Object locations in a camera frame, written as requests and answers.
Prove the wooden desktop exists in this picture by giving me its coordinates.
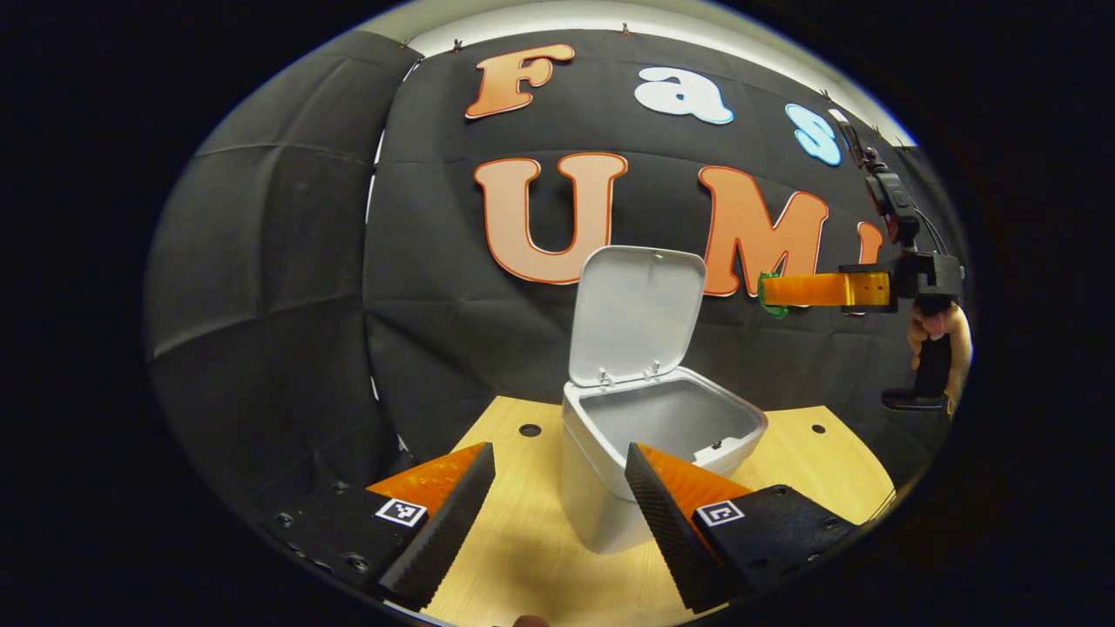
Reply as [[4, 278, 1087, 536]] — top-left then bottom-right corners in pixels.
[[418, 396, 898, 627]]

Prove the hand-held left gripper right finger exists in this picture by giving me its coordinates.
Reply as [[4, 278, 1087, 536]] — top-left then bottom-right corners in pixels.
[[624, 442, 862, 616]]

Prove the green paper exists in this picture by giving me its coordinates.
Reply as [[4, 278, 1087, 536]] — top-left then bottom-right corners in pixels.
[[756, 272, 790, 320]]

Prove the black backdrop cloth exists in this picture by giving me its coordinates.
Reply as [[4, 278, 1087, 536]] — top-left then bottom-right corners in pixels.
[[144, 30, 972, 523]]

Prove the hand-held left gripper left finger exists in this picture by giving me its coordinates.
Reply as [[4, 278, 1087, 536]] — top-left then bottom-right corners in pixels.
[[253, 442, 497, 613]]

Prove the white desktop garbage bin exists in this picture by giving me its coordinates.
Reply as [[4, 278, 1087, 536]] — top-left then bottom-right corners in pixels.
[[560, 246, 769, 556]]

